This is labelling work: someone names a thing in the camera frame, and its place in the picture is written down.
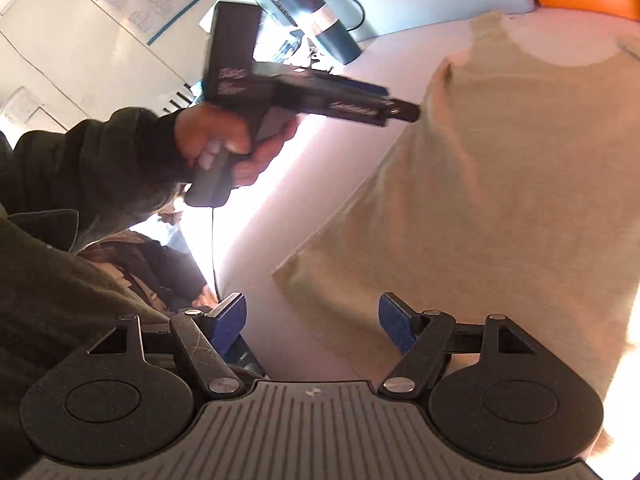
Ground operator left hand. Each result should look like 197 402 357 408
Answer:
174 103 299 186

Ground operator left forearm dark sleeve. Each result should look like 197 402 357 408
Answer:
1 107 191 252

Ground dark teal thermos bottle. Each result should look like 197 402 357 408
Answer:
272 0 362 65

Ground beige knit tank top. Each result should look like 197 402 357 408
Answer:
273 14 639 394

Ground seated person in jeans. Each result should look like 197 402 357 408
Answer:
77 209 266 378

